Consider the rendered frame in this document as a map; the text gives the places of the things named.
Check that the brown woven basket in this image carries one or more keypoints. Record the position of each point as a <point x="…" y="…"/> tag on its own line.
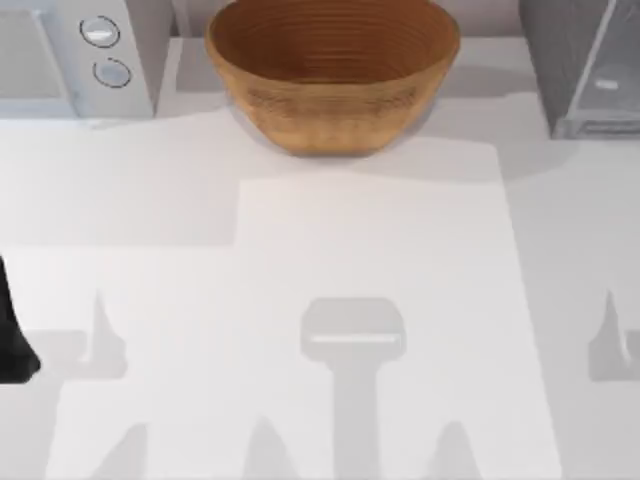
<point x="332" y="95"/>

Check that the plain pale microwave knob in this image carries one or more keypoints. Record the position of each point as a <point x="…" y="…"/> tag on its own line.
<point x="112" y="72"/>

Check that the microwave knob with white bar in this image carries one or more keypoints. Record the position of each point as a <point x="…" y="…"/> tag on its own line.
<point x="99" y="31"/>

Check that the pale microwave oven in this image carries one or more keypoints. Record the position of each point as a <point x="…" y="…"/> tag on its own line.
<point x="75" y="55"/>

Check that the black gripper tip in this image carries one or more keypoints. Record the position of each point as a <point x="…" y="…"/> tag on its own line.
<point x="12" y="345"/>

